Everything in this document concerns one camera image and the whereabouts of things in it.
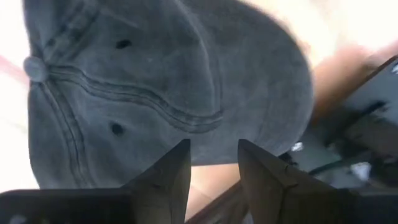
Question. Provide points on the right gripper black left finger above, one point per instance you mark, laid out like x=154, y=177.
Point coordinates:
x=164, y=186

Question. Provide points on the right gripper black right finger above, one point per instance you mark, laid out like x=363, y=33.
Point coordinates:
x=280, y=196

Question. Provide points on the grey washed cotton cap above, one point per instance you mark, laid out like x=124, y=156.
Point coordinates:
x=155, y=77

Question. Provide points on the black floor fan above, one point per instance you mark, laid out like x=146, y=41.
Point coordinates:
x=373, y=137

